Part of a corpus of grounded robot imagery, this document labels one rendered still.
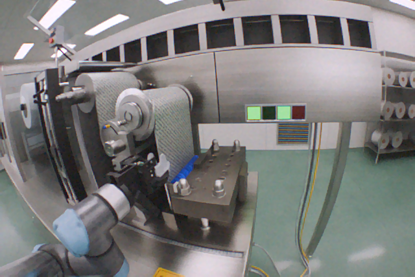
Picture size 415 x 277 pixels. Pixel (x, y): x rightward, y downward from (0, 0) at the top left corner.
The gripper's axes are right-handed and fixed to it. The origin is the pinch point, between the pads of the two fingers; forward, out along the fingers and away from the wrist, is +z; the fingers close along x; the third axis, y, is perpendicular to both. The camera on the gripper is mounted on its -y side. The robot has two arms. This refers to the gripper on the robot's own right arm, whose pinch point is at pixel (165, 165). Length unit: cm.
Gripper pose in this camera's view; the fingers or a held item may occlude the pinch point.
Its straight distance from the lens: 52.9
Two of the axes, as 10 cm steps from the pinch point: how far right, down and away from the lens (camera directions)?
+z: 3.0, -2.3, 9.3
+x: -9.5, 0.1, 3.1
